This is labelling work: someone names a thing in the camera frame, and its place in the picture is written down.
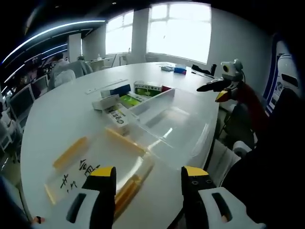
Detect long white medicine box green print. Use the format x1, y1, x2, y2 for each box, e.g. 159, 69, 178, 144
104, 104, 134, 135

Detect person's dark clothing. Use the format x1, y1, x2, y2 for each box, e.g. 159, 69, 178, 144
220, 89, 305, 229

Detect white medicine box green window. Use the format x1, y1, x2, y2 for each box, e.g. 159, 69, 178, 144
133, 80, 162, 96

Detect computer monitor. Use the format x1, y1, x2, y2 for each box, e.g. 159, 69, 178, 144
9, 83, 37, 121

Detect clear acrylic storage area tray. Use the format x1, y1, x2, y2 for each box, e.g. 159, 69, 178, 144
128, 87, 216, 170

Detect white and blue medicine box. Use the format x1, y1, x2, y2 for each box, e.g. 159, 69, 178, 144
100, 83, 132, 97

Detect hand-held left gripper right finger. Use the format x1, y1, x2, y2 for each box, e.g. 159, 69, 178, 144
181, 166, 266, 229

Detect plain white medicine box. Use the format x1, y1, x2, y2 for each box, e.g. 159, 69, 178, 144
91, 94, 121, 111

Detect grey office chair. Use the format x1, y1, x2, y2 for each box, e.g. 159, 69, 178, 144
68, 59, 94, 77

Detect long clear ruler strip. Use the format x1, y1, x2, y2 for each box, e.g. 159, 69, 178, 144
85, 77, 130, 95

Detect white paper roll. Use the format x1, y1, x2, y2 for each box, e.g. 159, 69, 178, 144
233, 140, 253, 157

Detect blue and white wall poster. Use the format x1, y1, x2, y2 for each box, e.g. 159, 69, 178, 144
263, 33, 305, 114

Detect clear acrylic panel yellow strips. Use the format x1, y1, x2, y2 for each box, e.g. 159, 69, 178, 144
43, 127, 156, 217

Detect dark chair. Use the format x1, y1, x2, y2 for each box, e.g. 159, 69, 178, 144
223, 102, 257, 150

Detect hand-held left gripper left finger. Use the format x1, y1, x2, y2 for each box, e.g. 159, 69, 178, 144
56, 166, 117, 229

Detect bright green medicine box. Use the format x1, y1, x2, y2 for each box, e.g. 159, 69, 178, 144
118, 93, 150, 109

